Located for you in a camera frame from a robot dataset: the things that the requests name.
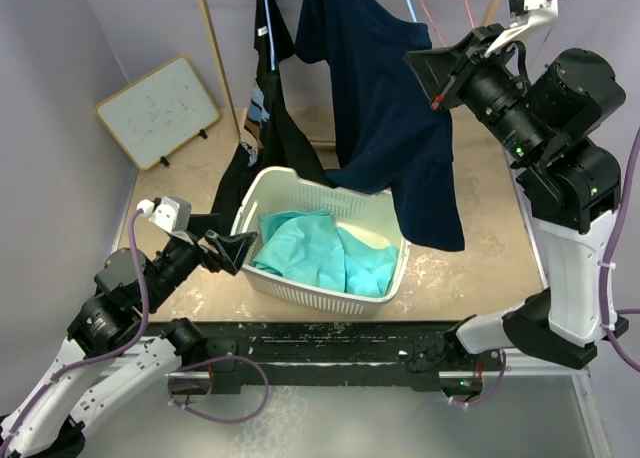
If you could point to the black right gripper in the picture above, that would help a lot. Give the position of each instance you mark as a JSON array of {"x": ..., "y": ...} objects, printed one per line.
[{"x": 437, "y": 67}]

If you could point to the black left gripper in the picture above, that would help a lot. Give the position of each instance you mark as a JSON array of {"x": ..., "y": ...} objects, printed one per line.
[{"x": 231, "y": 250}]

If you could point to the teal t shirt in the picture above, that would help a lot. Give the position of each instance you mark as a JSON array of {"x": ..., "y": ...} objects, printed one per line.
[{"x": 309, "y": 248}]

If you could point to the light blue wire hanger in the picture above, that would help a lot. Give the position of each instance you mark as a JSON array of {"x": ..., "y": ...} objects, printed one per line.
[{"x": 413, "y": 7}]

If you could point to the navy blue t shirt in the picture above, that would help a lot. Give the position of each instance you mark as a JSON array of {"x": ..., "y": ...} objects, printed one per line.
[{"x": 387, "y": 136}]

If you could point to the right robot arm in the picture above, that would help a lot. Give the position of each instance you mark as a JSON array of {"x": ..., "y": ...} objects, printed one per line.
[{"x": 574, "y": 186}]

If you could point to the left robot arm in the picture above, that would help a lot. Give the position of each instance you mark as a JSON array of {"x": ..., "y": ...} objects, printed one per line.
[{"x": 56, "y": 417}]

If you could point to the black printed t shirt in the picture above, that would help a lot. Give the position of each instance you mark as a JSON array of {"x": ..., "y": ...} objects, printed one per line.
[{"x": 280, "y": 142}]

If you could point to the white perforated laundry basket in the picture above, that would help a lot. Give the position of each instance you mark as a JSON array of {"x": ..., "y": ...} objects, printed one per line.
[{"x": 370, "y": 218}]

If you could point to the small framed whiteboard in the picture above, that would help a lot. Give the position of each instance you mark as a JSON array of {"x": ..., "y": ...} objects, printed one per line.
[{"x": 157, "y": 114}]

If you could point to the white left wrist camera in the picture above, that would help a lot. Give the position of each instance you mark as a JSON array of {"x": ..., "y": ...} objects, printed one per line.
[{"x": 170, "y": 214}]

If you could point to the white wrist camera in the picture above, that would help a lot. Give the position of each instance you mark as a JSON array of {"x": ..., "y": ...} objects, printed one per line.
[
  {"x": 170, "y": 214},
  {"x": 529, "y": 16}
]

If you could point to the wooden clothes rack frame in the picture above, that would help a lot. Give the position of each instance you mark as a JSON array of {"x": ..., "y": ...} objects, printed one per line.
[{"x": 489, "y": 16}]

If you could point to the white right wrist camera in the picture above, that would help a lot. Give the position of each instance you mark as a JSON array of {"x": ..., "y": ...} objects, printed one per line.
[{"x": 529, "y": 16}]

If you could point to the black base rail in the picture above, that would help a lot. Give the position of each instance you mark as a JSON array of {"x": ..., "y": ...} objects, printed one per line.
[{"x": 410, "y": 354}]

